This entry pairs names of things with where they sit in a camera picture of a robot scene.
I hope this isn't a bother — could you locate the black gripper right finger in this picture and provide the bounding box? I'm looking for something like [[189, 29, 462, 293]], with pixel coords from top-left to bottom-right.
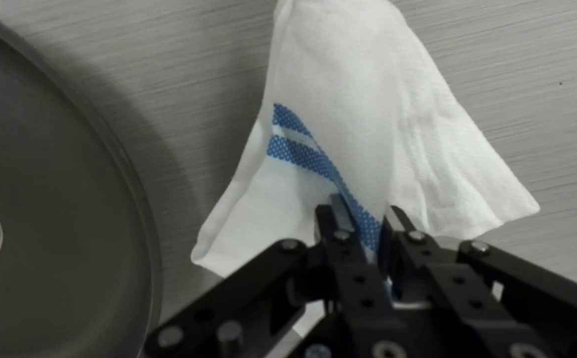
[[376, 204, 577, 358]]

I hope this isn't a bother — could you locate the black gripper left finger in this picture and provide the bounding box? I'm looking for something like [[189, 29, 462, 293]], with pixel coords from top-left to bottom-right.
[[141, 196, 396, 358]]

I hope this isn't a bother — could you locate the thin white blue-striped cloth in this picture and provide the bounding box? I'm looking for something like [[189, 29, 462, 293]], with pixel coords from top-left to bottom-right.
[[189, 0, 543, 307]]

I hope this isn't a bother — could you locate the black frying pan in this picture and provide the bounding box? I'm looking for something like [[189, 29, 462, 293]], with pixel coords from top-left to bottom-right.
[[0, 7, 165, 358]]

